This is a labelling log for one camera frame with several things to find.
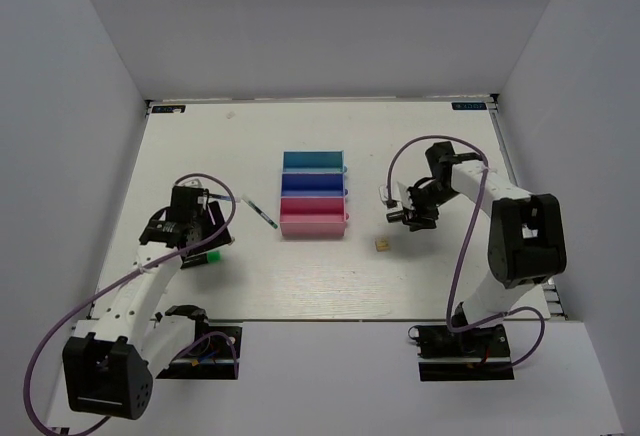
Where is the light blue bin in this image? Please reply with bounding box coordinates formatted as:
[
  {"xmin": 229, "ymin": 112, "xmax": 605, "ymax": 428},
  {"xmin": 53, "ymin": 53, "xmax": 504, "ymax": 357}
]
[{"xmin": 282, "ymin": 151, "xmax": 347, "ymax": 174}]

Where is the black highlighter green cap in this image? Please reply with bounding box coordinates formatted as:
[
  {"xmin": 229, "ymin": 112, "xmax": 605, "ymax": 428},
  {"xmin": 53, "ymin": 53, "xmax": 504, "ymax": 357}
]
[{"xmin": 181, "ymin": 251, "xmax": 221, "ymax": 269}]

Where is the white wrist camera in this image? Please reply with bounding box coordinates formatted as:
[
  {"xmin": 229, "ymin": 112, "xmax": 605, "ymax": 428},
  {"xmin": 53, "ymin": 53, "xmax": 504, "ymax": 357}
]
[
  {"xmin": 379, "ymin": 180, "xmax": 413, "ymax": 209},
  {"xmin": 179, "ymin": 178, "xmax": 209, "ymax": 207}
]

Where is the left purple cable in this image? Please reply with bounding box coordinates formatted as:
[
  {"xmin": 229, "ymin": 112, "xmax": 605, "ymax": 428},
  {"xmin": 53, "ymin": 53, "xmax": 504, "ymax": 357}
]
[{"xmin": 23, "ymin": 173, "xmax": 240, "ymax": 436}]

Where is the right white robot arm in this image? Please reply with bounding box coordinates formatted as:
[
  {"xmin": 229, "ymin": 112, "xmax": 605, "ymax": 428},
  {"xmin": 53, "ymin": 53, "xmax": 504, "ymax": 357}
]
[{"xmin": 215, "ymin": 136, "xmax": 567, "ymax": 355}]

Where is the right corner label sticker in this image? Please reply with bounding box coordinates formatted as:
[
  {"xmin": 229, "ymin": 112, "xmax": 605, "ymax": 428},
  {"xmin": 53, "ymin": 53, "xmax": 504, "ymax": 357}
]
[{"xmin": 451, "ymin": 101, "xmax": 487, "ymax": 111}]

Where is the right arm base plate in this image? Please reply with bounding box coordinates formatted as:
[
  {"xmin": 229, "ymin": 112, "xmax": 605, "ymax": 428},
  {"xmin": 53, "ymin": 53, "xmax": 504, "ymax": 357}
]
[{"xmin": 408, "ymin": 324, "xmax": 515, "ymax": 382}]

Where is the green gel pen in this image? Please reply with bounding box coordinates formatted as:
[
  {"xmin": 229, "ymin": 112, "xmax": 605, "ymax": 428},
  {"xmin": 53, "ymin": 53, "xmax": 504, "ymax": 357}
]
[{"xmin": 241, "ymin": 195, "xmax": 279, "ymax": 229}]

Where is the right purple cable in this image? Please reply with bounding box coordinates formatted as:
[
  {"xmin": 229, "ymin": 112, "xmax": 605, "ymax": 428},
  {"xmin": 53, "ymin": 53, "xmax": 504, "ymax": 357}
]
[{"xmin": 387, "ymin": 135, "xmax": 547, "ymax": 368}]

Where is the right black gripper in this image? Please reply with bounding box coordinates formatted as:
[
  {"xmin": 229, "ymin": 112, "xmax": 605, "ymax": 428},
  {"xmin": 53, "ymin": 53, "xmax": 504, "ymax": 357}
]
[{"xmin": 399, "ymin": 181, "xmax": 460, "ymax": 232}]

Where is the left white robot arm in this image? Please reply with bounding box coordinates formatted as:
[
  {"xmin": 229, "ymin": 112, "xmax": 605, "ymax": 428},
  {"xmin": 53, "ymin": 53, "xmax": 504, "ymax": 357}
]
[{"xmin": 62, "ymin": 186, "xmax": 224, "ymax": 420}]

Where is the small tan eraser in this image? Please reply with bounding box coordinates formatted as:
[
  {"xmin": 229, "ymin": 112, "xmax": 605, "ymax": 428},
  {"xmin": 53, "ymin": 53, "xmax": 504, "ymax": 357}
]
[{"xmin": 375, "ymin": 240, "xmax": 390, "ymax": 252}]

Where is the black highlighter purple cap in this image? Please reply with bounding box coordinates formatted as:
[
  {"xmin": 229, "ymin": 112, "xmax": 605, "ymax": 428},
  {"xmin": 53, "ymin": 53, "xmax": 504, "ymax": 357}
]
[{"xmin": 386, "ymin": 210, "xmax": 407, "ymax": 224}]

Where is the dark blue bin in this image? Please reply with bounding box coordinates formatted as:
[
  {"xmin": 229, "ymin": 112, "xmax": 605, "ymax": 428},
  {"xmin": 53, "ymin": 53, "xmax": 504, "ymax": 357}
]
[{"xmin": 281, "ymin": 173, "xmax": 348, "ymax": 198}]

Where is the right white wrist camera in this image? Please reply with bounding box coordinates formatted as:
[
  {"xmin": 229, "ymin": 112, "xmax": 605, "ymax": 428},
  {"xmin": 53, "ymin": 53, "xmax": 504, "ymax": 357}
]
[{"xmin": 379, "ymin": 180, "xmax": 413, "ymax": 209}]

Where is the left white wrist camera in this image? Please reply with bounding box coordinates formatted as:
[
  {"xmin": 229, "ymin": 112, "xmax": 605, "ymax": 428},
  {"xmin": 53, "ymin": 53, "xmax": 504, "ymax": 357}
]
[{"xmin": 179, "ymin": 178, "xmax": 209, "ymax": 207}]

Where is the corner label sticker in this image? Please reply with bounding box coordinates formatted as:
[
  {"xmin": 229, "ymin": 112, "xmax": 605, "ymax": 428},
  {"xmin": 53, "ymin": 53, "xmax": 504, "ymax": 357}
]
[
  {"xmin": 151, "ymin": 105, "xmax": 186, "ymax": 114},
  {"xmin": 451, "ymin": 101, "xmax": 487, "ymax": 111}
]

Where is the left corner label sticker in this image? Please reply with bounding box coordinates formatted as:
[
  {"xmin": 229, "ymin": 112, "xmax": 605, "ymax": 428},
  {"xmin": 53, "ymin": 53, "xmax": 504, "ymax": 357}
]
[{"xmin": 151, "ymin": 105, "xmax": 186, "ymax": 114}]

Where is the pink bin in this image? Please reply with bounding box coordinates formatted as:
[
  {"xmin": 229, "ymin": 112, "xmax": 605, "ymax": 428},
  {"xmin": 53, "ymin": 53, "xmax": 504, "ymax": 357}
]
[{"xmin": 279, "ymin": 197, "xmax": 349, "ymax": 238}]

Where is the purple cable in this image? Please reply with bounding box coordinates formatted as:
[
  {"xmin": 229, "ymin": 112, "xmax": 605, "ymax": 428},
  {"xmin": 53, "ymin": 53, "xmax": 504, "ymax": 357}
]
[
  {"xmin": 23, "ymin": 173, "xmax": 240, "ymax": 436},
  {"xmin": 387, "ymin": 135, "xmax": 547, "ymax": 368}
]

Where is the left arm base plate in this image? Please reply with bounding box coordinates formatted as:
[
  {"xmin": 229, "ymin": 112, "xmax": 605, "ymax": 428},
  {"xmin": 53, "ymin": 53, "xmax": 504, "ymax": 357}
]
[{"xmin": 157, "ymin": 324, "xmax": 243, "ymax": 381}]

